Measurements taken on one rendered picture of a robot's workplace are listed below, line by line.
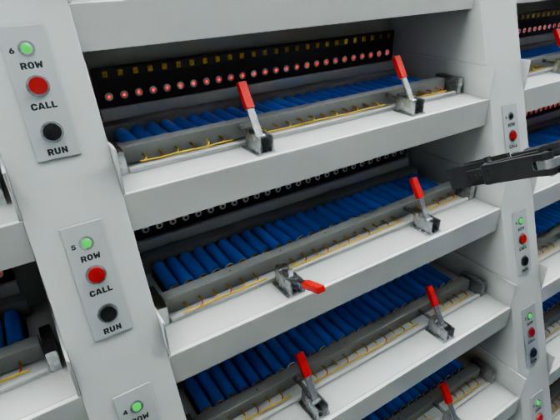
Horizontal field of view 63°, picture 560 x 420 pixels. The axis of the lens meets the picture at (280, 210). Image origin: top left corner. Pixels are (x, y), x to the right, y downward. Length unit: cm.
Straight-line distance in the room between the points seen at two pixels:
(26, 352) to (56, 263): 13
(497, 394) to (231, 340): 61
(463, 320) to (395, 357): 16
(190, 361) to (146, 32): 37
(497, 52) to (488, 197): 24
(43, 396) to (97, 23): 38
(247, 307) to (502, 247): 50
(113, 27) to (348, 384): 57
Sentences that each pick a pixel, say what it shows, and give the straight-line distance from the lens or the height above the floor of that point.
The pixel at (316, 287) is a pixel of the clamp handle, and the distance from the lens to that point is 55.
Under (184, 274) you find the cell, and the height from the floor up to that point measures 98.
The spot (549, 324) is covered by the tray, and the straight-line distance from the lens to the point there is 122.
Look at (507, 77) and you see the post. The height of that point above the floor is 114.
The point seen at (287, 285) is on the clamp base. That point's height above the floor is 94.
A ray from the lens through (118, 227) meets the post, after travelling 50.
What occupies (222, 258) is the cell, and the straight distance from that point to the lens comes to 65.
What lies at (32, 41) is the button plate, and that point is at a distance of 50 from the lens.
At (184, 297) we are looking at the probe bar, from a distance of 60.
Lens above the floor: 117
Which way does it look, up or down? 12 degrees down
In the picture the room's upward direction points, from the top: 12 degrees counter-clockwise
